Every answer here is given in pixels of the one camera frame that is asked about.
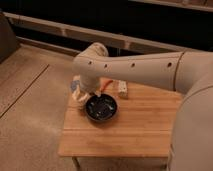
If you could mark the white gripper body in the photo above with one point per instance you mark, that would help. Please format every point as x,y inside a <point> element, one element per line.
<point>89,84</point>

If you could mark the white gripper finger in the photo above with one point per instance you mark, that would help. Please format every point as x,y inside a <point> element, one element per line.
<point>99,94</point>

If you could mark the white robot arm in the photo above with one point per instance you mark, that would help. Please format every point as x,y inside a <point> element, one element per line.
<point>189,73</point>

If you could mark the orange carrot toy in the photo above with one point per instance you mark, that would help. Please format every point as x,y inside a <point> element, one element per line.
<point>105,85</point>

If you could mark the black round bowl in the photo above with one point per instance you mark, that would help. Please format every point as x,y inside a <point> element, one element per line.
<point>101,108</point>

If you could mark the blue small object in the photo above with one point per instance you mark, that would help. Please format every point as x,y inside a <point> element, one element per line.
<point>74,85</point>

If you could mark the white round container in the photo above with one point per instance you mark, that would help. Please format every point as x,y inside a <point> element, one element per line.
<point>80,98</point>

